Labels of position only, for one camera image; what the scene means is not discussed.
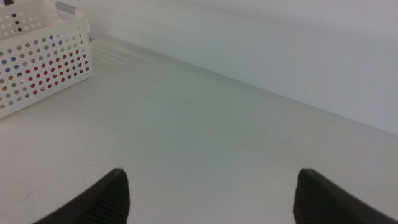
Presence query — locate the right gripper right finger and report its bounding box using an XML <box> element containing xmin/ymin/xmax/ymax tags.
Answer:
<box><xmin>292</xmin><ymin>168</ymin><xmax>398</xmax><ymax>224</ymax></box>

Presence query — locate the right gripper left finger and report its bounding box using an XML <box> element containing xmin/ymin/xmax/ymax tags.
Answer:
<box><xmin>32</xmin><ymin>168</ymin><xmax>131</xmax><ymax>224</ymax></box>

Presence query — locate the white perforated plastic basket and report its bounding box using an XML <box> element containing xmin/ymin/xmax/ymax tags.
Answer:
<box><xmin>0</xmin><ymin>0</ymin><xmax>95</xmax><ymax>119</ymax></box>

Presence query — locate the red soda can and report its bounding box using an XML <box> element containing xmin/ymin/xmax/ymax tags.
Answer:
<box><xmin>24</xmin><ymin>51</ymin><xmax>90</xmax><ymax>95</ymax></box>

